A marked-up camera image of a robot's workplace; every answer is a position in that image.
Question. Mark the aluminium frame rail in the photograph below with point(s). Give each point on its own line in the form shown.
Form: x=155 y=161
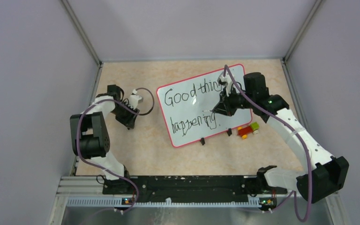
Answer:
x=277 y=209

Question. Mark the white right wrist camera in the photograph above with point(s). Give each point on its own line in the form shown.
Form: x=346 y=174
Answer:
x=225 y=80

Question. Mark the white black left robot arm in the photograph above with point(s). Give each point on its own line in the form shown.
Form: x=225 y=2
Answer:
x=89 y=132

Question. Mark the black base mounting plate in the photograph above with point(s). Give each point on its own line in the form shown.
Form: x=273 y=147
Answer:
x=190 y=189

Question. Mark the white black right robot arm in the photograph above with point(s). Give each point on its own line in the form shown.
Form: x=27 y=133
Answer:
x=323 y=175

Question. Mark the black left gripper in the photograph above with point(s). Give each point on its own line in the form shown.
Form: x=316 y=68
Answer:
x=129 y=120

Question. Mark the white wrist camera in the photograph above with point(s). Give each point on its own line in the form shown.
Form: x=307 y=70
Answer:
x=225 y=80
x=134 y=99

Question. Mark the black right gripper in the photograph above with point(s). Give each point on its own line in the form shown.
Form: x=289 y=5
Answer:
x=224 y=106

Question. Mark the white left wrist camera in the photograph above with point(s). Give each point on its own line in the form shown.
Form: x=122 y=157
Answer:
x=134 y=99

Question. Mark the green lego brick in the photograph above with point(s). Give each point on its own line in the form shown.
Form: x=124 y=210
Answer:
x=254 y=126

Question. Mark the pink framed whiteboard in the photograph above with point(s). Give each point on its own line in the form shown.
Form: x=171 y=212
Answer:
x=187 y=106

